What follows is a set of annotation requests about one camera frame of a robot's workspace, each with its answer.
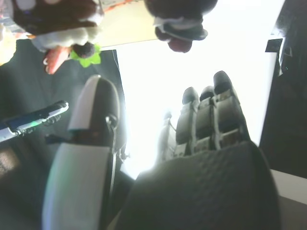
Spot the chocolate cake with red cherry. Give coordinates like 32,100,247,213
143,0,209,54

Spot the cream cake with strawberry slice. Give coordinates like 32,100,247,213
13,0,103,75

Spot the toy ice cream cone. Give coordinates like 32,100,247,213
0,23,15,65

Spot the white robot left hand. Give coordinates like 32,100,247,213
42,70,281,230

